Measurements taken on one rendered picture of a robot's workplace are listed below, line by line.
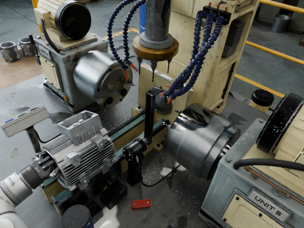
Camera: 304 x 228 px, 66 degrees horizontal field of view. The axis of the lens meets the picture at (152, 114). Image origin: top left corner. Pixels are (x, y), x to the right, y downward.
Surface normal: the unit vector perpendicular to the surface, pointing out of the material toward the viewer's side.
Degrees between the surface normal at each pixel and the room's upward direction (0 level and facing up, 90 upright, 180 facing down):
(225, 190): 90
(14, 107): 0
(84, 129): 67
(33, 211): 0
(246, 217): 90
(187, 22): 90
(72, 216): 0
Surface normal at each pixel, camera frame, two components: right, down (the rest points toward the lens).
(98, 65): -0.23, -0.49
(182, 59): -0.68, 0.46
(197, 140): -0.42, -0.23
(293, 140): -0.61, 0.15
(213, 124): -0.01, -0.70
